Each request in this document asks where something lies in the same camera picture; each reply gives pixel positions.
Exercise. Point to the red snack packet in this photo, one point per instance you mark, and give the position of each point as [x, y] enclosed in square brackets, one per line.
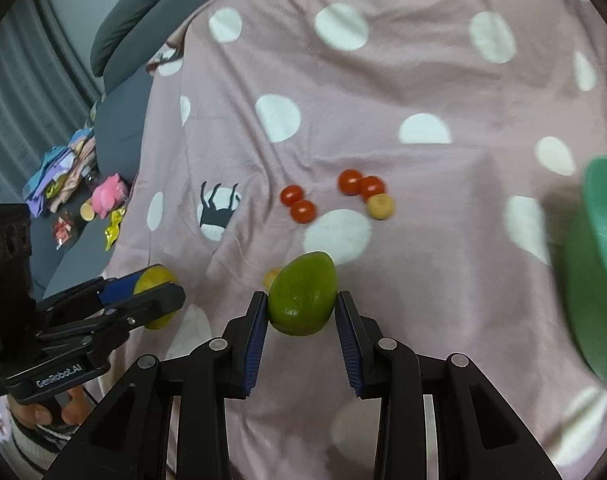
[63, 230]

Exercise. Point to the red cherry tomato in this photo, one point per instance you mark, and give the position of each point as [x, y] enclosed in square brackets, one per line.
[292, 195]
[303, 211]
[373, 186]
[350, 181]

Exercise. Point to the small yellow round lid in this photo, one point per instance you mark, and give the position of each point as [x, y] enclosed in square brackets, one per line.
[87, 211]

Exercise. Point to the grey sofa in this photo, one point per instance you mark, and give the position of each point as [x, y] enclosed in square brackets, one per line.
[123, 120]

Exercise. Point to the yellow-green round fruit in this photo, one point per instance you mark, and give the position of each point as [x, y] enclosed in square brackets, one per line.
[156, 280]

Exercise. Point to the yellow wrapper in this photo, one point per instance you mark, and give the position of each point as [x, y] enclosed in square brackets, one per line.
[114, 225]

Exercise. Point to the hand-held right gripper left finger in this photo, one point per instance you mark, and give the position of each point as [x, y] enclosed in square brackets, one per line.
[256, 345]

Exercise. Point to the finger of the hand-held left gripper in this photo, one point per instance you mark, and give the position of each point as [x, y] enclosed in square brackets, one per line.
[120, 287]
[153, 302]

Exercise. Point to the person's left forearm striped sleeve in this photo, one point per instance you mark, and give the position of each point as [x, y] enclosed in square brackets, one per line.
[33, 447]

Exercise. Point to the pink plush toy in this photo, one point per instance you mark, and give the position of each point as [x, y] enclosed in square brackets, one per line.
[108, 196]

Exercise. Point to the person's left hand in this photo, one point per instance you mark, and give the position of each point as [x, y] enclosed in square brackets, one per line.
[38, 412]

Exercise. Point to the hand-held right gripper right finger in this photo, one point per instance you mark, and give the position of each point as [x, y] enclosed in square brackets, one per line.
[347, 350]

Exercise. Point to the pile of colourful clothes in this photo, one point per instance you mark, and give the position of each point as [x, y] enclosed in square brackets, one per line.
[63, 170]

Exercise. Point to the grey curtain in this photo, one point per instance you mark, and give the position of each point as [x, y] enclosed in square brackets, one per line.
[23, 85]

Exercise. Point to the small yellow round fruit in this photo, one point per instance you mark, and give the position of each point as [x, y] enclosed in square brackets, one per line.
[272, 278]
[381, 206]

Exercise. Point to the pink polka dot blanket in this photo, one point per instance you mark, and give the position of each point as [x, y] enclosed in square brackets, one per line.
[383, 85]

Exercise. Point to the green plastic bowl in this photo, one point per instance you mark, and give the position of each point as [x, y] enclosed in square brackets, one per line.
[598, 285]

